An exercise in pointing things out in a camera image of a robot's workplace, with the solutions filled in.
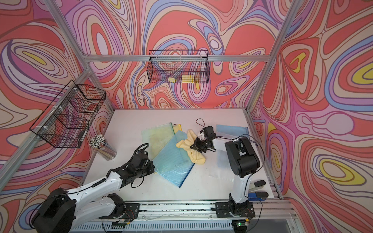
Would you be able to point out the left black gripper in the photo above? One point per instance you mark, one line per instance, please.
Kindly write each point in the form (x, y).
(152, 170)

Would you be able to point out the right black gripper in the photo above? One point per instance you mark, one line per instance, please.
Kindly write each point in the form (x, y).
(196, 145)

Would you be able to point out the light blue mesh document bag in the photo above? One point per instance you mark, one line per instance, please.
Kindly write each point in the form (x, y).
(233, 129)

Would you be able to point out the yellow wiping cloth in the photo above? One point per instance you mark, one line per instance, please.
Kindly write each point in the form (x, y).
(195, 156)

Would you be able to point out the green zip document bag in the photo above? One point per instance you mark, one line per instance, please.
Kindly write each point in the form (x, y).
(157, 138)

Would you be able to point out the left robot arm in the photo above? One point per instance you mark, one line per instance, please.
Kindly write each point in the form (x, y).
(64, 210)

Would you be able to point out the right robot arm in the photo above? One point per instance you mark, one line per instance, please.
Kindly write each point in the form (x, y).
(243, 162)

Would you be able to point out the yellow document bag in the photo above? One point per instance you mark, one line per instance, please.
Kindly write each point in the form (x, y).
(177, 127)

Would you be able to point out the clear pencil holder cup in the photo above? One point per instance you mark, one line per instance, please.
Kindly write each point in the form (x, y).
(102, 146)

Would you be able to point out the yellow sponge in basket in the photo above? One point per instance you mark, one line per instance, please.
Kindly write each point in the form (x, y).
(182, 79)

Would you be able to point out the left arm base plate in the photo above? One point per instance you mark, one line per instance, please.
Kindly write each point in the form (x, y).
(129, 211)

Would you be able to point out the black wire basket back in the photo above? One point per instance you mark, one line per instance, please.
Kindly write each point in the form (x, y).
(174, 63)

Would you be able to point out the black wire basket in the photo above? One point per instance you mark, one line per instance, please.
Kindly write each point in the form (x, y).
(174, 63)
(66, 120)

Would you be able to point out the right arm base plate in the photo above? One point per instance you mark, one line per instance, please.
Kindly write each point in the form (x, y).
(231, 209)

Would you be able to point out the black wire basket left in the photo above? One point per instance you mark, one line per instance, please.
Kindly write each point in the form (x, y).
(66, 120)

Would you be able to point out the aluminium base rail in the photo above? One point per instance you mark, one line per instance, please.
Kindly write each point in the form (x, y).
(272, 216)

